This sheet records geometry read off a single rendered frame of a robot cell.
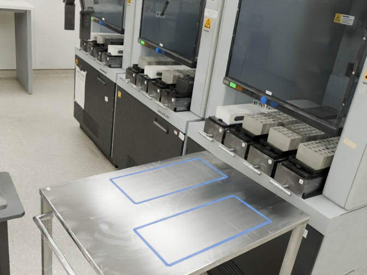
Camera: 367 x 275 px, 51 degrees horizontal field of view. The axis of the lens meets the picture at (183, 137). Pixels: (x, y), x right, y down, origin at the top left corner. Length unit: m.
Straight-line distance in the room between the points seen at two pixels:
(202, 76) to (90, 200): 1.05
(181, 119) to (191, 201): 0.90
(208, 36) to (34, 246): 1.38
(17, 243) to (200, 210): 1.37
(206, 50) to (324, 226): 0.98
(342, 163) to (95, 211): 0.82
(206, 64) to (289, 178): 0.74
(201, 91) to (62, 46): 3.30
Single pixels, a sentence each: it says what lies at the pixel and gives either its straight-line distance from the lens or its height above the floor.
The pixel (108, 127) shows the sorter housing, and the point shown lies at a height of 0.31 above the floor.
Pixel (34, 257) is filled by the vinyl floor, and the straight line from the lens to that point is 2.13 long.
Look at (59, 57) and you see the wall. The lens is 5.03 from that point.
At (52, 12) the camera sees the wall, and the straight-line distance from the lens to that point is 4.92.
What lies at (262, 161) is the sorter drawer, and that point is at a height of 0.78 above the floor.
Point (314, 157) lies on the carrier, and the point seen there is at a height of 0.86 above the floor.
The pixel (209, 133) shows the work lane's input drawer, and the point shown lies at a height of 0.75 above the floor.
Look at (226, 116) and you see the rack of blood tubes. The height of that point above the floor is 0.85.
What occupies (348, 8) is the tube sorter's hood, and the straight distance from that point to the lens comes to 1.35.
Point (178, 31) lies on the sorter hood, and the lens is 2.05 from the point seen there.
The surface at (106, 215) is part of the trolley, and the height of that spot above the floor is 0.82.
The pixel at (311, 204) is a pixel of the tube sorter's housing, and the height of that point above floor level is 0.73.
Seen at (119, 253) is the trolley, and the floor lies 0.82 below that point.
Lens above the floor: 1.39
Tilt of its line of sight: 23 degrees down
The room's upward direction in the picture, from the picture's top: 8 degrees clockwise
